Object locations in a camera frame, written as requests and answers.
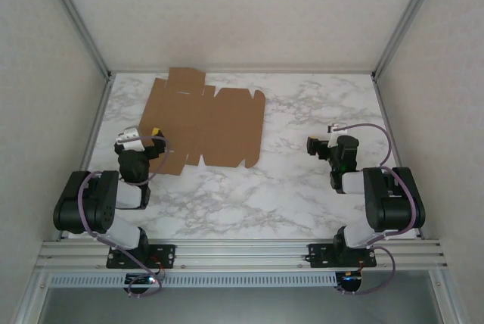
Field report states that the brown cardboard box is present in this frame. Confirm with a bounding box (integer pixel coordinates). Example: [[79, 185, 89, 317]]
[[138, 67, 266, 176]]

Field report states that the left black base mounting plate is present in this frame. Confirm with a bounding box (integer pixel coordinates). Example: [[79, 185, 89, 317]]
[[106, 244, 178, 269]]

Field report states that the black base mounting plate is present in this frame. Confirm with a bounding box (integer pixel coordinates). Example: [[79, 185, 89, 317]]
[[106, 244, 178, 269], [308, 242, 378, 268]]

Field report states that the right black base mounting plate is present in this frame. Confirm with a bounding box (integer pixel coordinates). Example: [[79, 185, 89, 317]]
[[308, 242, 378, 268]]

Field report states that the black controller board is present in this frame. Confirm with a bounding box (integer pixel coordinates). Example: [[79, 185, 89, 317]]
[[124, 273, 160, 288], [337, 271, 365, 291]]

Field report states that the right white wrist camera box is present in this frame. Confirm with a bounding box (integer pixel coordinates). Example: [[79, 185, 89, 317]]
[[327, 123, 344, 148]]

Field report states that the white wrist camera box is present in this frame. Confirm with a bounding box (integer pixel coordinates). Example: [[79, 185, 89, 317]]
[[114, 126, 147, 151], [327, 123, 344, 148]]

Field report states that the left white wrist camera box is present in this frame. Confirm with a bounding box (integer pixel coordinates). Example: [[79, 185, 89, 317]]
[[114, 126, 147, 151]]

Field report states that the aluminium table side rail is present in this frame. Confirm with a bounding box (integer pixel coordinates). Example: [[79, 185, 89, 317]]
[[372, 73, 423, 240], [58, 73, 114, 241]]

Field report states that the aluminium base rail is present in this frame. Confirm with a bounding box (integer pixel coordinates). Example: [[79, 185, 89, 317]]
[[36, 239, 449, 270]]

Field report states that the aluminium frame post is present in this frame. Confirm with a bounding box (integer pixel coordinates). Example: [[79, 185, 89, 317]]
[[39, 0, 114, 79], [372, 0, 447, 81]]

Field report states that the slotted grey cable duct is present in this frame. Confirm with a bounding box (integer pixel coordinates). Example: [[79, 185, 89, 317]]
[[48, 273, 340, 288]]

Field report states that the aluminium frame leg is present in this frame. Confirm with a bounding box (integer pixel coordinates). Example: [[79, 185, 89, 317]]
[[427, 269, 464, 324], [14, 269, 52, 324]]

